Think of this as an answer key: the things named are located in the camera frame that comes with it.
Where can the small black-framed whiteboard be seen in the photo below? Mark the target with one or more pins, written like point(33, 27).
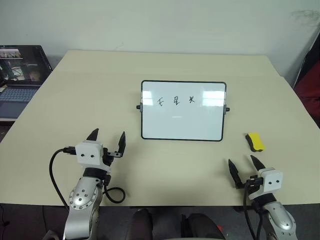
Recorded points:
point(183, 110)

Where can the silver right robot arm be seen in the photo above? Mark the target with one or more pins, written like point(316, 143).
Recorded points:
point(281, 220)

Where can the dark red fabric object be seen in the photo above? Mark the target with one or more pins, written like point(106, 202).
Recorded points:
point(308, 92)

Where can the open laptop computer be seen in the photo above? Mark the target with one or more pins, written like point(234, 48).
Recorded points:
point(17, 72)

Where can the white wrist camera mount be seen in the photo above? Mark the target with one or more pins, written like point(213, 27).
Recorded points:
point(88, 153)
point(272, 181)

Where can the dark rounded shape orange spot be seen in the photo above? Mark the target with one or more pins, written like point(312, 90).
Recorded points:
point(200, 226)

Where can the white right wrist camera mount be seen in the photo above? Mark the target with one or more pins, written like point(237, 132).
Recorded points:
point(272, 181)

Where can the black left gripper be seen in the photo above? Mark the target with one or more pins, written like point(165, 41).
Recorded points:
point(107, 157)

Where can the dark leaning panel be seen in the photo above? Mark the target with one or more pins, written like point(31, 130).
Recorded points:
point(307, 57)

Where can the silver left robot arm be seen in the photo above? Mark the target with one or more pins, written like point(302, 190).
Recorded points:
point(80, 197)

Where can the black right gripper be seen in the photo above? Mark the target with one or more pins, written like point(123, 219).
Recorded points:
point(253, 182)

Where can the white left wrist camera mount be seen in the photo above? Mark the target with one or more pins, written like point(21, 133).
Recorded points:
point(88, 153)

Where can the yellow and black eraser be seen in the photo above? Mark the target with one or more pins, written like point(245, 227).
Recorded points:
point(256, 141)

